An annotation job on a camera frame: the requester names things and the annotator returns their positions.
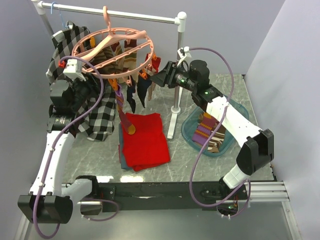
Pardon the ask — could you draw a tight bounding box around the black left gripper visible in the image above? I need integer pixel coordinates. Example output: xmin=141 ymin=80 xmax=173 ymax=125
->
xmin=68 ymin=72 xmax=108 ymax=112

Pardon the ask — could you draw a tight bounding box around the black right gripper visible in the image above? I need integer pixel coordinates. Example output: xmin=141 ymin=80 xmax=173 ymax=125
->
xmin=149 ymin=61 xmax=197 ymax=93

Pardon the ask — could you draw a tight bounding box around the navy patterned sock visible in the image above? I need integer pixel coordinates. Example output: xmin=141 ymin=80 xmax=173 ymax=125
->
xmin=137 ymin=75 xmax=152 ymax=107
xmin=126 ymin=80 xmax=136 ymax=114

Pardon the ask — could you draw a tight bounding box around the pink round sock hanger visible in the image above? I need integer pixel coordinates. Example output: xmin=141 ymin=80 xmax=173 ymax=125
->
xmin=71 ymin=6 xmax=157 ymax=85

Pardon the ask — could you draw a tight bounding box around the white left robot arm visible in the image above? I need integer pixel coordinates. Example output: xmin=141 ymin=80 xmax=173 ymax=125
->
xmin=17 ymin=78 xmax=104 ymax=224

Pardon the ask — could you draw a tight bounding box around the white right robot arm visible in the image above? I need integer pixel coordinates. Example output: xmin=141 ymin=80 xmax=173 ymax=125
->
xmin=150 ymin=60 xmax=274 ymax=200

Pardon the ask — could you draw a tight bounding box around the striped beige sock left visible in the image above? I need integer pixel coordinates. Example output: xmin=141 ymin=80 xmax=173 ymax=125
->
xmin=123 ymin=39 xmax=137 ymax=72

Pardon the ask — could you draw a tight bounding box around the black white checkered shirt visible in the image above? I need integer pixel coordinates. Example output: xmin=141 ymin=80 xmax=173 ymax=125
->
xmin=45 ymin=20 xmax=116 ymax=141

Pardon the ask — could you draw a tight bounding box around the teal plastic basket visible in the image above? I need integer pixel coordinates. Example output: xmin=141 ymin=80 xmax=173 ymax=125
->
xmin=181 ymin=96 xmax=250 ymax=158

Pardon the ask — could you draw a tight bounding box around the silver clothes rack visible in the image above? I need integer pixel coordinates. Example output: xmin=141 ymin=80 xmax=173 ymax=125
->
xmin=32 ymin=0 xmax=187 ymax=139

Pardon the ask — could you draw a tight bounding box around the red folded cloth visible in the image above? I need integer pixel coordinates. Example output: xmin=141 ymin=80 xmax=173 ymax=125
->
xmin=123 ymin=113 xmax=171 ymax=172

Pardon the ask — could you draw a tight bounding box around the brown white striped sock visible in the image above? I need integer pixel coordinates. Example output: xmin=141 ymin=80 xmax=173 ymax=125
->
xmin=207 ymin=126 xmax=226 ymax=153

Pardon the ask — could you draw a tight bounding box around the grey folded cloth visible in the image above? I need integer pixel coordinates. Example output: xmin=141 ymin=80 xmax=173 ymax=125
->
xmin=118 ymin=123 xmax=132 ymax=171

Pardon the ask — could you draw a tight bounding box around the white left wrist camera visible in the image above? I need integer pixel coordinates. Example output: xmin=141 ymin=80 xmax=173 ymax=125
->
xmin=58 ymin=58 xmax=86 ymax=81

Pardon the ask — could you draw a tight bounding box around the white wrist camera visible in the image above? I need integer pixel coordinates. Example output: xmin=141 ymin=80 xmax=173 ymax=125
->
xmin=177 ymin=46 xmax=192 ymax=67
xmin=58 ymin=58 xmax=86 ymax=81

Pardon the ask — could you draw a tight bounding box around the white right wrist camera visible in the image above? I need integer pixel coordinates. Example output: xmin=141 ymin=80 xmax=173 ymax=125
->
xmin=177 ymin=46 xmax=192 ymax=67

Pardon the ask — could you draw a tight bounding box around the blue wire hanger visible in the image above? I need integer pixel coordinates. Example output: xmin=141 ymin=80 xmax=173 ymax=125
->
xmin=50 ymin=1 xmax=69 ymax=29

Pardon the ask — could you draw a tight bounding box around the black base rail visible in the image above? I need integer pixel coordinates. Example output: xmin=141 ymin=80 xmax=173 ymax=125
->
xmin=69 ymin=181 xmax=251 ymax=216

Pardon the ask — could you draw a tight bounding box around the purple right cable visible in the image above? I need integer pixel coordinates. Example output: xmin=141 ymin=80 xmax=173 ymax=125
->
xmin=188 ymin=47 xmax=252 ymax=221

